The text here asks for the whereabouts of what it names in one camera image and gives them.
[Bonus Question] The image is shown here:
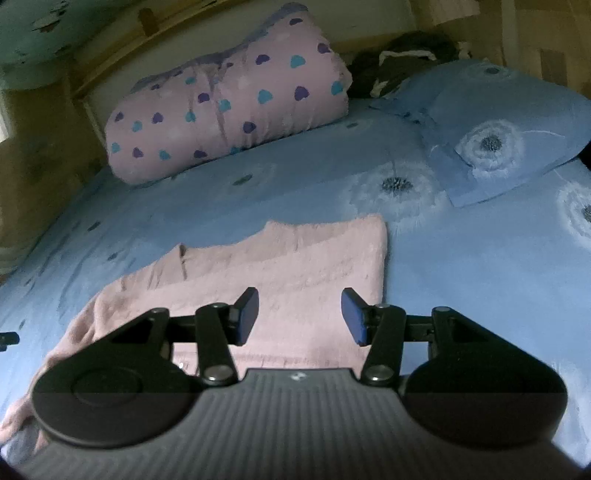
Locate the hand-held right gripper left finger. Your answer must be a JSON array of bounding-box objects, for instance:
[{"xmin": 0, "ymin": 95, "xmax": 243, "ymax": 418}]
[{"xmin": 99, "ymin": 287, "xmax": 260, "ymax": 387}]

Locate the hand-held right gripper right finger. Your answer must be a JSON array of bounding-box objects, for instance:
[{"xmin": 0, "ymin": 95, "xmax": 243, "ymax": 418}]
[{"xmin": 341, "ymin": 287, "xmax": 504, "ymax": 387}]

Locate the blue dandelion-print bed sheet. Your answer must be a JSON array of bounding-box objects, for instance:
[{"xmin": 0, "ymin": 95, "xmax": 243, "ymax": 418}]
[{"xmin": 0, "ymin": 99, "xmax": 591, "ymax": 464}]

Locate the blue dandelion-print pillow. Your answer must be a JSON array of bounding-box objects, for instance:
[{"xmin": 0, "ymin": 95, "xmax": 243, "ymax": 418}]
[{"xmin": 369, "ymin": 59, "xmax": 591, "ymax": 208}]

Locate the teal printed cloth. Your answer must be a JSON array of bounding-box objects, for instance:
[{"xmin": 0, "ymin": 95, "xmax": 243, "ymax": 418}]
[{"xmin": 0, "ymin": 0, "xmax": 155, "ymax": 89}]

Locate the dark cloth with white trim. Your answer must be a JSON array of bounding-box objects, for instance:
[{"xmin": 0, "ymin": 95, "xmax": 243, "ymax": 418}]
[{"xmin": 347, "ymin": 31, "xmax": 472, "ymax": 99}]

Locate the pink fleece garment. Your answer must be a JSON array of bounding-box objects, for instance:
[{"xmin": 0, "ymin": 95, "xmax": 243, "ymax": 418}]
[{"xmin": 0, "ymin": 213, "xmax": 389, "ymax": 462}]

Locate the pink heart-print folded quilt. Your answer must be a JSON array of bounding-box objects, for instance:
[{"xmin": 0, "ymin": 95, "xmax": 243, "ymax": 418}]
[{"xmin": 105, "ymin": 4, "xmax": 354, "ymax": 186}]

